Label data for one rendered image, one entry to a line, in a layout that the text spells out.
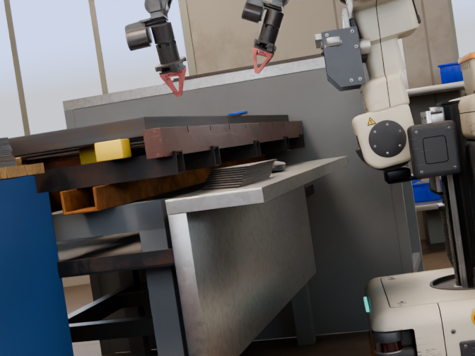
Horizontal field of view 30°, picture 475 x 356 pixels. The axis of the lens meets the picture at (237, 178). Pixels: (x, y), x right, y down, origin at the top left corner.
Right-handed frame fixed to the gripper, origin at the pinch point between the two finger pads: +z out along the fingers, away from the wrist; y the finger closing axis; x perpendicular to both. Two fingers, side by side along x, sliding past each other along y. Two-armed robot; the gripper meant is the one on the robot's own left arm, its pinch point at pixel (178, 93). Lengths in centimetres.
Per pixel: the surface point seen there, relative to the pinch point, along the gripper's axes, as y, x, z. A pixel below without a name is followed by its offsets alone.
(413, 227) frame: -133, 46, 100
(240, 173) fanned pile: 54, 26, 11
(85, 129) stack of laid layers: 61, -3, -7
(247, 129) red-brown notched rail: -6.4, 15.2, 15.1
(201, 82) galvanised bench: -98, -21, 14
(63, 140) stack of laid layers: 61, -8, -5
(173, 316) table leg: 67, 7, 36
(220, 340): 70, 17, 41
